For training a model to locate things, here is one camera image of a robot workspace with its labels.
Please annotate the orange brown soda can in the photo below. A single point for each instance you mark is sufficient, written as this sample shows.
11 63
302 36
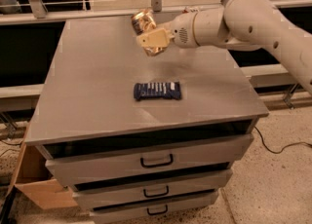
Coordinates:
144 21

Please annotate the cardboard box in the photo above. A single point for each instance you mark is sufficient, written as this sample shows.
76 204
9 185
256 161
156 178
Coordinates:
33 179

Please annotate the grey drawer cabinet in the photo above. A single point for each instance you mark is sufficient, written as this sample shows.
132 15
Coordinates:
87 104

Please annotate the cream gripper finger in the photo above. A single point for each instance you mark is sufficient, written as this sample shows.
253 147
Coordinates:
155 38

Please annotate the bottom grey drawer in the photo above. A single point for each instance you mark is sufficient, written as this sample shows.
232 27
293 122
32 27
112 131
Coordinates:
154 207

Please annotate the top grey drawer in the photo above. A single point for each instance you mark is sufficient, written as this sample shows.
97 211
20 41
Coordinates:
124 163

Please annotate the blue snack bar wrapper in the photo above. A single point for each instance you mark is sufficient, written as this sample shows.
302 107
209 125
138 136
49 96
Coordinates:
154 90

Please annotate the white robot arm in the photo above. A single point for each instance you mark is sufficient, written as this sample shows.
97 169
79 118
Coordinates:
236 25

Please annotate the middle grey drawer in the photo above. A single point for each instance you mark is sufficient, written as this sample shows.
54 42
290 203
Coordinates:
152 189

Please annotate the grey drawer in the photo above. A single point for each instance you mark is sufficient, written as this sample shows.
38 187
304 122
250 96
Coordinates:
154 207
152 189
124 163

